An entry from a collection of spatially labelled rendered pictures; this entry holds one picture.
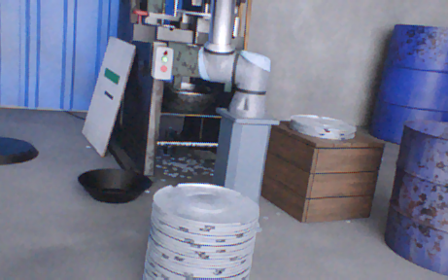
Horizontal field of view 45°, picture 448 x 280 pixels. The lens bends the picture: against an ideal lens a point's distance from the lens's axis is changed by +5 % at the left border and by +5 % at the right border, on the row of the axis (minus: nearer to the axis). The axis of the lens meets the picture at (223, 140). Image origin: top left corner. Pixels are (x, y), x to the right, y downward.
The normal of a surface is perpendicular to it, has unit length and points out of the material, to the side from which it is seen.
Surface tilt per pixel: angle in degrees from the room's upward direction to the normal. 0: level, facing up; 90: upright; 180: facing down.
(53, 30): 90
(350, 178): 90
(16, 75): 90
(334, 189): 90
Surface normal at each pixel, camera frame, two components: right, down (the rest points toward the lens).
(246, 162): 0.42, 0.27
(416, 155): -0.90, 0.02
